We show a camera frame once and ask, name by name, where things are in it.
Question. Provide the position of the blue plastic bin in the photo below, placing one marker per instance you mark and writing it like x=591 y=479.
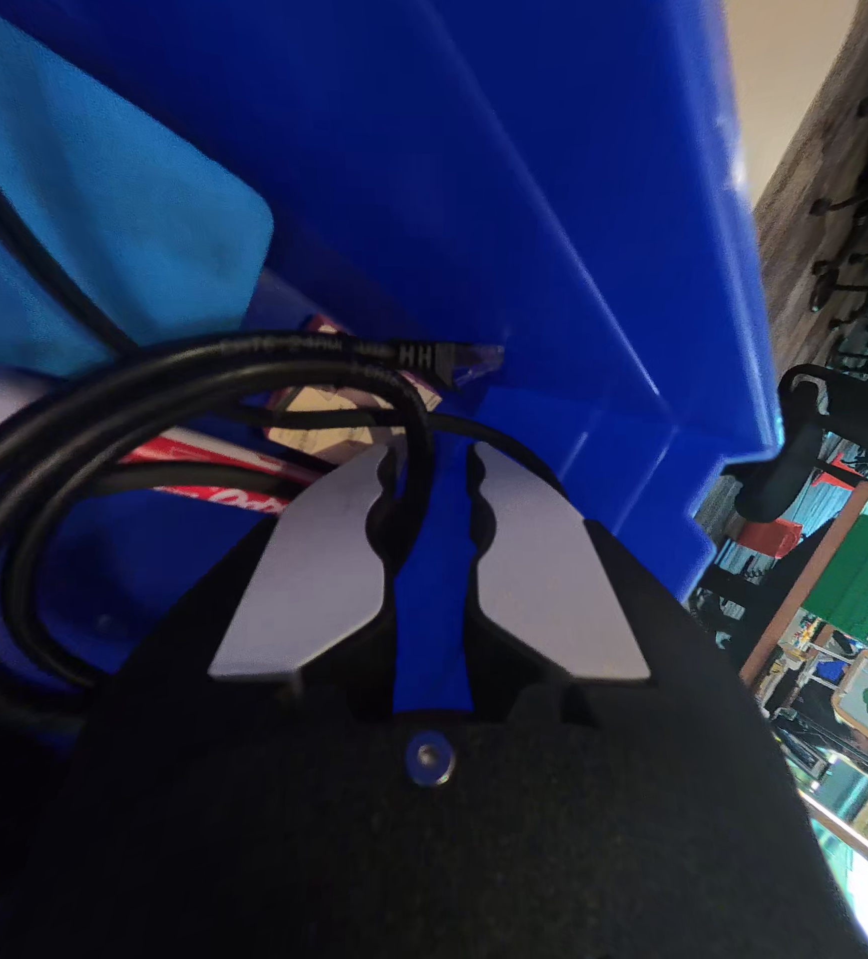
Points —
x=479 y=187

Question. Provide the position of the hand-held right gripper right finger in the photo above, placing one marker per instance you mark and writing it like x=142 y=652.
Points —
x=561 y=592

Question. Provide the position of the red box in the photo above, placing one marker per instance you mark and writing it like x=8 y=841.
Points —
x=771 y=538

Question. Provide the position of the light blue sheet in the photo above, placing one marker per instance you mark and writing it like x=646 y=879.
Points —
x=142 y=225

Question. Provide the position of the wooden table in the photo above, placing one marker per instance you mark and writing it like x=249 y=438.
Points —
x=807 y=588

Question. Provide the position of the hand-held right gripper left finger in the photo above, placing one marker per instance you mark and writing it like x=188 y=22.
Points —
x=299 y=592

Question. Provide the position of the black office chair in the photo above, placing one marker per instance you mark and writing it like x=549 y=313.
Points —
x=778 y=472

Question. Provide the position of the red white wrapper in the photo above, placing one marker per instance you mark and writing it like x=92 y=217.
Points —
x=217 y=497

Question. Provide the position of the beige packet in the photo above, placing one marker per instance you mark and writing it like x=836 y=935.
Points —
x=321 y=442

